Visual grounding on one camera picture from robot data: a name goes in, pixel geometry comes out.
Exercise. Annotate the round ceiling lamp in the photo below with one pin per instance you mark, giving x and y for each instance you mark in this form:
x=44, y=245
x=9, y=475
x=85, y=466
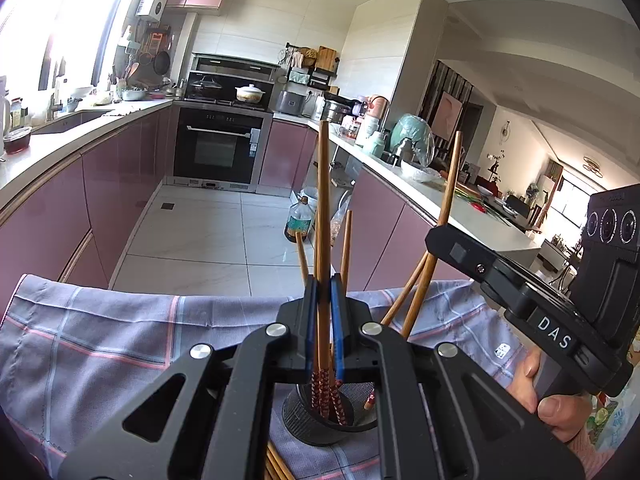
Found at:
x=592, y=167

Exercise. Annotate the black wall rack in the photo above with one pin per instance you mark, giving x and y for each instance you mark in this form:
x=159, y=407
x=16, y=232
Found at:
x=320, y=77

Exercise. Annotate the wooden cutting board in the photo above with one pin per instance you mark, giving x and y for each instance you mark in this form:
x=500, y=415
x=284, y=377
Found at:
x=326, y=58

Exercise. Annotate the steel bowl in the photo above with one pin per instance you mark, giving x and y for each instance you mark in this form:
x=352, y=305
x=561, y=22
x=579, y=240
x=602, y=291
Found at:
x=133, y=94

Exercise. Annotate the white bowl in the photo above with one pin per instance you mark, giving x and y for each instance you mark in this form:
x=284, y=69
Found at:
x=420, y=172

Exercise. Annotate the printed plastic bag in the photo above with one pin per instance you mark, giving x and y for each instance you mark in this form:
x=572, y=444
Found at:
x=612, y=425

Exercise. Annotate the kitchen sink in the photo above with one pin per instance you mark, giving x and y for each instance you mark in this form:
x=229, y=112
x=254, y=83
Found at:
x=75, y=121

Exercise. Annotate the steel stock pot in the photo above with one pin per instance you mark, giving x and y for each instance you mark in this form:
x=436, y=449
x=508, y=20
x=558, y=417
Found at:
x=334, y=111

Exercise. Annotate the teal jar under plastic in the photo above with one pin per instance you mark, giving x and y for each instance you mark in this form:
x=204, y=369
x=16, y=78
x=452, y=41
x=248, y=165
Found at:
x=410, y=135

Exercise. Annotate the black wok with lid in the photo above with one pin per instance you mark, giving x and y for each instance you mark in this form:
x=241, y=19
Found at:
x=202, y=87

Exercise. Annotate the grey plaid tablecloth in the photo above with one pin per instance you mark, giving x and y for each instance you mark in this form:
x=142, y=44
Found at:
x=100, y=360

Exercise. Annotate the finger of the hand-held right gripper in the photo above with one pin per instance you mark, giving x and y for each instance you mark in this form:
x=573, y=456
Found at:
x=460, y=252

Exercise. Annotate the black mesh pen holder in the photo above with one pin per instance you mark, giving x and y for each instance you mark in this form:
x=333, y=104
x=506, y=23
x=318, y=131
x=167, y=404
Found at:
x=300, y=422

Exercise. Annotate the silver rice cooker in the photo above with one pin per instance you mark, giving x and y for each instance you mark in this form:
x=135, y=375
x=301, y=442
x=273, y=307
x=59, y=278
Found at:
x=290, y=103

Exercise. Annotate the kitchen window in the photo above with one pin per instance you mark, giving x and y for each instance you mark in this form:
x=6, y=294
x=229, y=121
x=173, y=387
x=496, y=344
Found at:
x=60, y=20

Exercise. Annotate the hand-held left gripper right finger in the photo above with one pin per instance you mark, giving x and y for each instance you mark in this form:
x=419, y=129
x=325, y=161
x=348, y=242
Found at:
x=338, y=320

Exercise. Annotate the pink base cabinet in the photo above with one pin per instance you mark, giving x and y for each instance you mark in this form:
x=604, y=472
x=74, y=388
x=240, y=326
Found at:
x=75, y=200
x=390, y=220

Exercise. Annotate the framed wall picture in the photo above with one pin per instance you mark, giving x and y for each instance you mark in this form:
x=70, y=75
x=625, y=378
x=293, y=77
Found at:
x=446, y=115

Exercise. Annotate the person's right hand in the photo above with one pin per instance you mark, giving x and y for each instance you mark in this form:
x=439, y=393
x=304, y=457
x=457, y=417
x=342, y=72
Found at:
x=560, y=410

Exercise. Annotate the cooking oil bottle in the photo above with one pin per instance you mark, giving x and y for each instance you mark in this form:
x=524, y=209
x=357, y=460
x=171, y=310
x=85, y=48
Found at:
x=297, y=222

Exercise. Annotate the pink kettle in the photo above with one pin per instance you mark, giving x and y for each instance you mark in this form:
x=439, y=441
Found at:
x=377, y=115

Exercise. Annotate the glass jar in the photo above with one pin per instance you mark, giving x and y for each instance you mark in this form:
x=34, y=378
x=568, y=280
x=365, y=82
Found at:
x=17, y=112

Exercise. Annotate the red chili pepper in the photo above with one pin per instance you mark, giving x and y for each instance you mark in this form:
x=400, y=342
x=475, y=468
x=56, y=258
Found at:
x=477, y=206

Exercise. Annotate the black built-in oven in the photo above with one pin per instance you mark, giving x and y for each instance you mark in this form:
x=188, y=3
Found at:
x=215, y=150

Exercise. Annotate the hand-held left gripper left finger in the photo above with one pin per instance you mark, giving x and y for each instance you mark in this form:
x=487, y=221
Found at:
x=311, y=320

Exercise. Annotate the hanging frying pan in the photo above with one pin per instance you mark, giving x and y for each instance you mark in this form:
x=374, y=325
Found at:
x=161, y=63

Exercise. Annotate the red-tipped bamboo chopstick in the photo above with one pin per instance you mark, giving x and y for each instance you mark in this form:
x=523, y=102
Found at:
x=450, y=185
x=324, y=200

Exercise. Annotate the red bowl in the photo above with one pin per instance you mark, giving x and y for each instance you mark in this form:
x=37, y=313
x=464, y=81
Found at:
x=17, y=141

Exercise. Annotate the bunch of wooden chopsticks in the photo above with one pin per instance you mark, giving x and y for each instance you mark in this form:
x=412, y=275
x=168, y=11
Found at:
x=346, y=245

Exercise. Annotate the pale green canister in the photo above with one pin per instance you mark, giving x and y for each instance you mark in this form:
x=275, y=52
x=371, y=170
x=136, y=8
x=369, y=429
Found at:
x=372, y=144

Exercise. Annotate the white casserole pot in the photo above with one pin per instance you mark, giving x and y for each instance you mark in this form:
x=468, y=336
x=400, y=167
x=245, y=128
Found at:
x=250, y=95

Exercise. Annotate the steel faucet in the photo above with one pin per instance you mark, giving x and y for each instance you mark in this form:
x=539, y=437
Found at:
x=54, y=105

